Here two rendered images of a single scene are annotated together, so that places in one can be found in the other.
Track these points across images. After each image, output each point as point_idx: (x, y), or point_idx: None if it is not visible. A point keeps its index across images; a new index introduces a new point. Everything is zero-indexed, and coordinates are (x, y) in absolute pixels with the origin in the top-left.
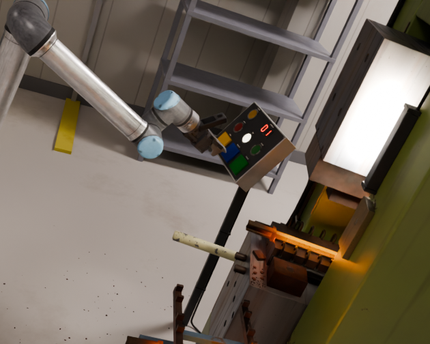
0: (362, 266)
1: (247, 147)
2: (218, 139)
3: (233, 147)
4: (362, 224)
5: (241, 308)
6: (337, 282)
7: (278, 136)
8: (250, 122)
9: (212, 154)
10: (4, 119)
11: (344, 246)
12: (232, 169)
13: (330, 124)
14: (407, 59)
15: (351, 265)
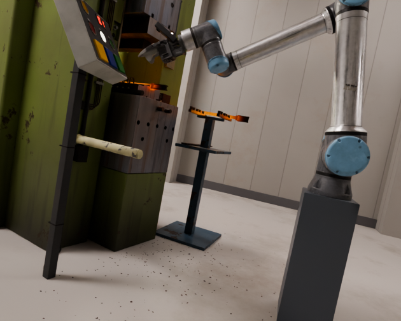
0: (181, 66)
1: (108, 45)
2: (146, 48)
3: (109, 51)
4: None
5: (192, 110)
6: (170, 80)
7: (106, 25)
8: (90, 18)
9: (152, 62)
10: (331, 100)
11: (172, 65)
12: (123, 71)
13: (167, 12)
14: None
15: (174, 69)
